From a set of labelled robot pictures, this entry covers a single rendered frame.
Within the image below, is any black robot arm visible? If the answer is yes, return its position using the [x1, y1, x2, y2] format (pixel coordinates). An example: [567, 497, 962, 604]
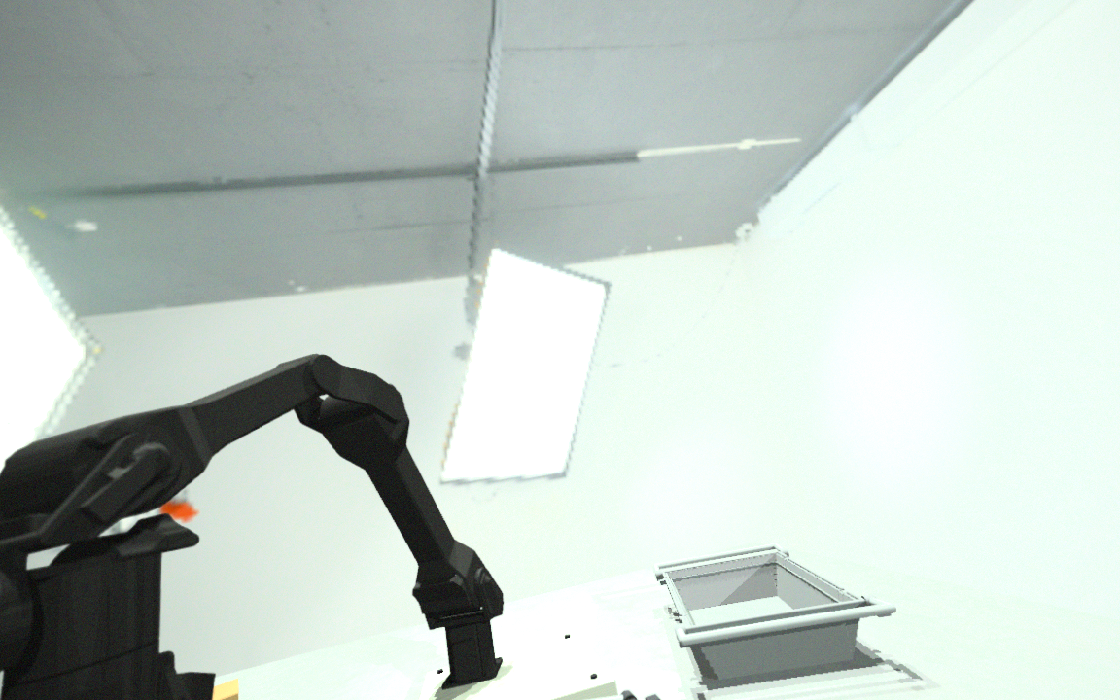
[0, 354, 505, 690]

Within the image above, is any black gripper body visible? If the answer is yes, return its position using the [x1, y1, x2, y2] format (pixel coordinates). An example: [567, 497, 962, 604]
[0, 638, 167, 700]

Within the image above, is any tan rectangular block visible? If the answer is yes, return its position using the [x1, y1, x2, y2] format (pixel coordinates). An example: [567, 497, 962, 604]
[213, 679, 239, 700]

